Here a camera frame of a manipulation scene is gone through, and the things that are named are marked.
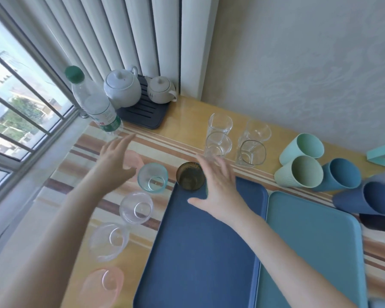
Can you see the person's left hand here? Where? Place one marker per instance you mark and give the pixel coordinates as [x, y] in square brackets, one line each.
[110, 166]

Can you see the person's right hand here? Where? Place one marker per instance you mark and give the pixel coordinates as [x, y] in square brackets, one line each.
[221, 195]

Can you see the person's left thumb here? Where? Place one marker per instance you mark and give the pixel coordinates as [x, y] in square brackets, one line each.
[130, 173]

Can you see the person's right little finger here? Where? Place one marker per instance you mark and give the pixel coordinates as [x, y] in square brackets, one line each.
[236, 187]

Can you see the person's right middle finger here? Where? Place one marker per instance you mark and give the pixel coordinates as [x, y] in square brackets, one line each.
[219, 168]

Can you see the person's right thumb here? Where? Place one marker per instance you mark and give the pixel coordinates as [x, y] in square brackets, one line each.
[199, 202]

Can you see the person's left forearm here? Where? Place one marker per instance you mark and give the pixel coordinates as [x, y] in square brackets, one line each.
[51, 246]

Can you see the person's right forearm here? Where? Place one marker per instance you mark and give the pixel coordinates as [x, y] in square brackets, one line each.
[282, 266]

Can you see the pink round glass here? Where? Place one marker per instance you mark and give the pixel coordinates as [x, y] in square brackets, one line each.
[101, 287]
[135, 160]

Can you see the teal round glass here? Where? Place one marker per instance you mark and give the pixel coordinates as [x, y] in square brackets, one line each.
[152, 178]

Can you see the clear tall glass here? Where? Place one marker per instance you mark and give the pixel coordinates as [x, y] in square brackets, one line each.
[218, 145]
[258, 131]
[252, 153]
[220, 123]

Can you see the amber textured glass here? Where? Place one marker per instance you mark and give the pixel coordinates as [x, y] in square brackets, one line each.
[190, 178]

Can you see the clear round glass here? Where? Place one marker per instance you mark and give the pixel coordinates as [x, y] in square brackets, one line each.
[136, 209]
[109, 242]

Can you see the dark blue tray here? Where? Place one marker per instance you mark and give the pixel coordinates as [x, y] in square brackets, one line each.
[195, 253]

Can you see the striped tablecloth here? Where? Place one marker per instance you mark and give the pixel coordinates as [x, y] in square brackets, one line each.
[83, 150]

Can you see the black ribbed drain tray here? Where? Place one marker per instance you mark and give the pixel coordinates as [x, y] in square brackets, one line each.
[146, 113]

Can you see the light green cup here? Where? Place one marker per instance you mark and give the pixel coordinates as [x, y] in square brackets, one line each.
[303, 145]
[300, 172]

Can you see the clear green-capped water bottle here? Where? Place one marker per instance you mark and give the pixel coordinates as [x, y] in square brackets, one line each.
[98, 109]

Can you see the small white teapot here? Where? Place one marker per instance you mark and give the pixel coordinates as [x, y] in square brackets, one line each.
[160, 91]

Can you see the large white teapot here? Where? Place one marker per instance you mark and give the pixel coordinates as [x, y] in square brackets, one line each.
[122, 86]

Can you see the teal tray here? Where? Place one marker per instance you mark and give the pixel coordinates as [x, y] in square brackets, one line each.
[314, 240]

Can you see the medium blue cup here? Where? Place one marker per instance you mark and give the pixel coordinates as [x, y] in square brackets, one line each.
[340, 174]

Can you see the window with metal bars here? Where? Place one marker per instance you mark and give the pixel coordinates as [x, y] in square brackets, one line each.
[16, 102]

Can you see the white pleated curtain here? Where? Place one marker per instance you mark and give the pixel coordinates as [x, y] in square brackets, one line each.
[115, 35]

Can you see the navy cup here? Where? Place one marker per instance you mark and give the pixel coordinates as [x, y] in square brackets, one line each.
[380, 222]

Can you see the teal box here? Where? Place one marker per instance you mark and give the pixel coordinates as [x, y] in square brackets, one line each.
[383, 155]

